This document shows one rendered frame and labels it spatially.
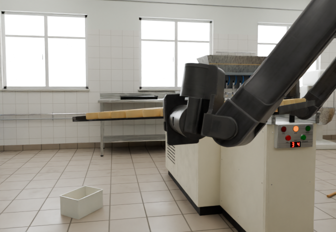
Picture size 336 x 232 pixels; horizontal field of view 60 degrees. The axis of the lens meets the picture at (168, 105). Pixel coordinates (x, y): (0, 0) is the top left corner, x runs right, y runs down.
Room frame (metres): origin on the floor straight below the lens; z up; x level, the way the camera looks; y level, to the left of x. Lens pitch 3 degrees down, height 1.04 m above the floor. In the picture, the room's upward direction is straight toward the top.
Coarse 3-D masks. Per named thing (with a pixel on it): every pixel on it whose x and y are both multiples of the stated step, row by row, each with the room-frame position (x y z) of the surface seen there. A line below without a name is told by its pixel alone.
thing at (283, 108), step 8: (288, 104) 0.59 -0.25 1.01; (296, 104) 0.65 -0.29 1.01; (304, 104) 0.72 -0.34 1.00; (312, 104) 0.81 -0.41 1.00; (280, 112) 0.54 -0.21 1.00; (72, 120) 0.87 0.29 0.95; (80, 120) 0.85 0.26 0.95; (88, 120) 0.83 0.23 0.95; (96, 120) 0.81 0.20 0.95; (104, 120) 0.79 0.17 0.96
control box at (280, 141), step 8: (280, 128) 1.67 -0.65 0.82; (288, 128) 1.68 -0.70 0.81; (304, 128) 1.70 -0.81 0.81; (312, 128) 1.72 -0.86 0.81; (280, 136) 1.67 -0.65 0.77; (296, 136) 1.69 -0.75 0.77; (312, 136) 1.72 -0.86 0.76; (280, 144) 1.67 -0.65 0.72; (288, 144) 1.68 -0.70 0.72; (296, 144) 1.69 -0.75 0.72; (304, 144) 1.71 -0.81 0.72; (312, 144) 1.72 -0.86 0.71
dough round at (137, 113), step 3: (126, 111) 0.78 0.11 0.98; (129, 111) 0.76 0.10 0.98; (132, 111) 0.76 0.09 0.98; (135, 111) 0.76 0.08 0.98; (138, 111) 0.76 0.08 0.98; (141, 111) 0.77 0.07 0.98; (126, 114) 0.77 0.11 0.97; (129, 114) 0.76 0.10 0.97; (132, 114) 0.76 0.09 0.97; (135, 114) 0.76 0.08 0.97; (138, 114) 0.76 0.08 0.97; (141, 114) 0.77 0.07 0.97; (129, 117) 0.77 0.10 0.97; (132, 117) 0.76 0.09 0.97; (135, 117) 0.76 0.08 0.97
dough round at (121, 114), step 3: (114, 111) 0.80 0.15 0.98; (117, 111) 0.79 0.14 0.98; (120, 111) 0.79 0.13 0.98; (123, 111) 0.80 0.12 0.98; (111, 114) 0.80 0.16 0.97; (114, 114) 0.79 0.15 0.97; (117, 114) 0.79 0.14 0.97; (120, 114) 0.79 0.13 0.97; (123, 114) 0.79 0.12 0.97; (111, 117) 0.80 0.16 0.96; (114, 117) 0.79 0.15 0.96; (117, 117) 0.79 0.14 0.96; (120, 117) 0.79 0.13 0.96; (123, 117) 0.80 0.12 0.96; (126, 117) 0.80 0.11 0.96
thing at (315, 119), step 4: (276, 116) 2.11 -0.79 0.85; (280, 116) 2.06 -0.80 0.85; (284, 116) 2.01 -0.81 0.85; (288, 116) 1.97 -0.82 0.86; (312, 116) 1.74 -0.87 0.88; (316, 116) 1.72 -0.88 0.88; (300, 120) 1.85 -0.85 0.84; (304, 120) 1.81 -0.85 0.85; (308, 120) 1.78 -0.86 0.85; (312, 120) 1.74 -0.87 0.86; (316, 120) 1.72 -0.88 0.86
